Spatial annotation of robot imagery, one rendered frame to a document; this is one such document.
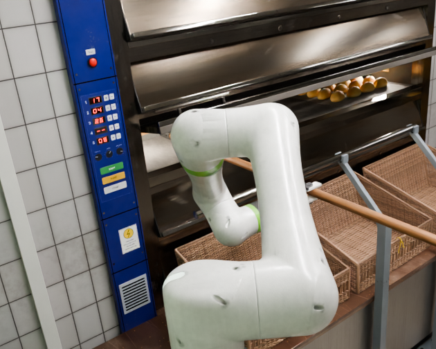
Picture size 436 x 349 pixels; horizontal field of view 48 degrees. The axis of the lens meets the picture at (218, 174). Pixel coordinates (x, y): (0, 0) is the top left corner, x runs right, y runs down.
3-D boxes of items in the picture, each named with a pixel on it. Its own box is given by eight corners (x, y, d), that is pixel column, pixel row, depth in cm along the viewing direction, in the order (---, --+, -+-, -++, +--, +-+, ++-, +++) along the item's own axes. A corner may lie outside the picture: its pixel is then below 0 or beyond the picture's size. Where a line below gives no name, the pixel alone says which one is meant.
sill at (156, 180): (142, 183, 199) (140, 174, 197) (412, 91, 291) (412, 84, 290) (149, 188, 194) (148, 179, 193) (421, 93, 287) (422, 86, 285)
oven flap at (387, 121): (159, 237, 203) (145, 189, 201) (419, 129, 295) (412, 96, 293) (163, 237, 199) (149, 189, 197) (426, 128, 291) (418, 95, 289)
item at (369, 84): (263, 88, 314) (263, 79, 312) (316, 75, 339) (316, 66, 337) (337, 103, 268) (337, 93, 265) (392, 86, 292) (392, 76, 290)
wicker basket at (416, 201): (358, 212, 278) (360, 167, 267) (417, 181, 307) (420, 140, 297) (439, 244, 241) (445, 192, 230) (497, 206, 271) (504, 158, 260)
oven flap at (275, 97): (160, 134, 173) (136, 132, 190) (449, 50, 265) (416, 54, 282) (159, 127, 173) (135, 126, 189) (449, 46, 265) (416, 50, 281)
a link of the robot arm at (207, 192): (193, 185, 121) (232, 163, 122) (171, 148, 124) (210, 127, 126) (205, 221, 155) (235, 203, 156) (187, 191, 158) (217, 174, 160)
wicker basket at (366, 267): (278, 253, 246) (275, 203, 236) (351, 215, 276) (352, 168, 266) (358, 296, 210) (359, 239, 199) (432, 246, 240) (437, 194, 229)
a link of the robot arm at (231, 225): (219, 257, 148) (232, 243, 139) (198, 222, 152) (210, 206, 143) (255, 240, 155) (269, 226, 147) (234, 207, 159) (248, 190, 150)
